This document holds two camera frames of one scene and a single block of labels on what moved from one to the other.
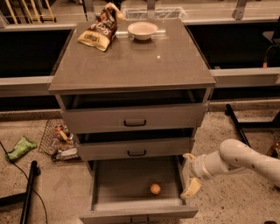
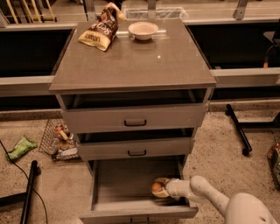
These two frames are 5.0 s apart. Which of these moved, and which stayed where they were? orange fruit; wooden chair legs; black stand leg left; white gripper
Moved: white gripper
Stayed: wooden chair legs; black stand leg left; orange fruit
